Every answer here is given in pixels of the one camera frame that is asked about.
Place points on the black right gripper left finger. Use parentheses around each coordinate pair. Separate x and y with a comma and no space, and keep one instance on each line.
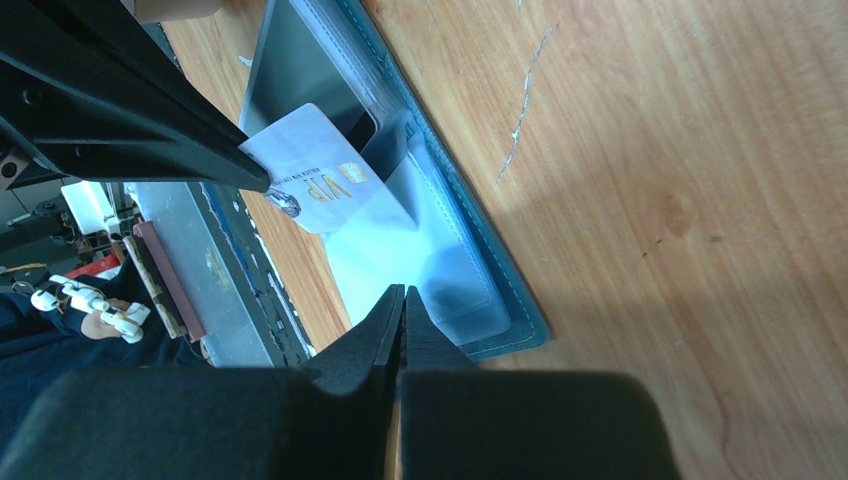
(326,419)

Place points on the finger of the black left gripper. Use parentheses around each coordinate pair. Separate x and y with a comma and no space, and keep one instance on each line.
(86,92)

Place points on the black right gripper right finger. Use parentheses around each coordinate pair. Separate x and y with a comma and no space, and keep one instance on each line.
(460,421)

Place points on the teal leather card holder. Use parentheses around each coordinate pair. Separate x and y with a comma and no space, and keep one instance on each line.
(471,287)

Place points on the dark grey card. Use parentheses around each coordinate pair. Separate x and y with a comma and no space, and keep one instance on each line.
(290,68)

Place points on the thin card edge-on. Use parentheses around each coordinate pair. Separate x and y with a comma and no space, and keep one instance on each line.
(317,177)

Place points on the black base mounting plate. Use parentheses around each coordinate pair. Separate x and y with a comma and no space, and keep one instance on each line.
(252,278)

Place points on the person in dark clothes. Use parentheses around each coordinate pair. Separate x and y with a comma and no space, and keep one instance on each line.
(38,347)

